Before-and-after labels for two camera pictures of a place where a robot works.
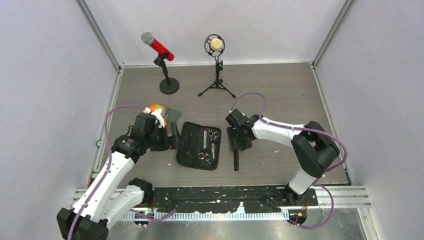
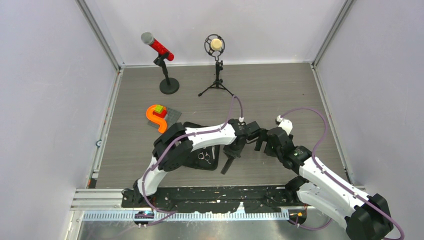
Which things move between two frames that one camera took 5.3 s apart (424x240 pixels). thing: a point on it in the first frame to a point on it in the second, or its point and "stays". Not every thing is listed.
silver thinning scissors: x=201 y=155 stays
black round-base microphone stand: x=169 y=85 stays
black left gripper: x=170 y=142 to x=227 y=150
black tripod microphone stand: x=217 y=83 stays
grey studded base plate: x=173 y=116 stays
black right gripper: x=234 y=144 to x=264 y=137
